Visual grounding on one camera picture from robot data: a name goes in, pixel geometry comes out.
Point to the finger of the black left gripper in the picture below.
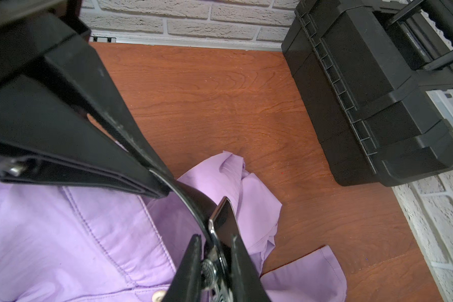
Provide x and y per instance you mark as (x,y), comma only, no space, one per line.
(44,141)
(84,82)

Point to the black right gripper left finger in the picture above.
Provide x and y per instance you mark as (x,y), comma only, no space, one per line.
(187,283)

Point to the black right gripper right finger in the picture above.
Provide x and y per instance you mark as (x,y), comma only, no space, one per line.
(246,285)

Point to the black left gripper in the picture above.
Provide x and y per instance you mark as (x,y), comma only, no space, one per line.
(28,29)

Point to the purple trousers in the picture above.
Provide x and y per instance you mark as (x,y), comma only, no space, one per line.
(60,243)

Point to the black plastic toolbox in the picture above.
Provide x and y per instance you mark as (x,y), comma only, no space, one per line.
(376,79)

